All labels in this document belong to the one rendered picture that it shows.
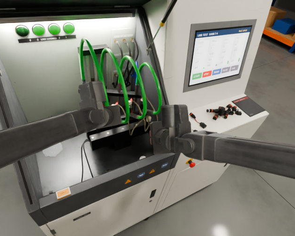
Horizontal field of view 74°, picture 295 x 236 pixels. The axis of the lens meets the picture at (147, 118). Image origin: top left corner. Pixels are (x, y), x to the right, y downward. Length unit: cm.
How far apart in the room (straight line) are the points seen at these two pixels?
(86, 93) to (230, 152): 38
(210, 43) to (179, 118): 70
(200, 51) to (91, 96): 70
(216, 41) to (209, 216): 146
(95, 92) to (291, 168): 46
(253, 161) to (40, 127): 40
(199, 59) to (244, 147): 76
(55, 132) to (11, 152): 9
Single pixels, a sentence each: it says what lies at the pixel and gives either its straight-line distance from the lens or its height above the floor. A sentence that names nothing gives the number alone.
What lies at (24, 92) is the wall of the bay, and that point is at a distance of 115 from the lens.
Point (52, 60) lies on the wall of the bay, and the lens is 107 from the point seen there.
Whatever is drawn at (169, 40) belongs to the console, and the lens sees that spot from 97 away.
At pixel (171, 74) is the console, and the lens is 103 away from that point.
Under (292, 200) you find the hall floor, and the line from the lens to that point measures 255.
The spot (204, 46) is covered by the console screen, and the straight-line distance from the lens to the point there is 111.
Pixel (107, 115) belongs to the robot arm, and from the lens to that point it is 55.
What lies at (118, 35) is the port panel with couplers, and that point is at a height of 133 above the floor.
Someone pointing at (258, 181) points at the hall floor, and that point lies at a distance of 244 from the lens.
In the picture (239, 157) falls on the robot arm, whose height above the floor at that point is 145.
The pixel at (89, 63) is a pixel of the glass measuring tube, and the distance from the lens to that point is 108.
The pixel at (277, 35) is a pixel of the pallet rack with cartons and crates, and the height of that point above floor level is 21.
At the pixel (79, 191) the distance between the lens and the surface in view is 90.
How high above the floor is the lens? 176
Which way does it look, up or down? 45 degrees down
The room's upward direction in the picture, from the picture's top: 10 degrees clockwise
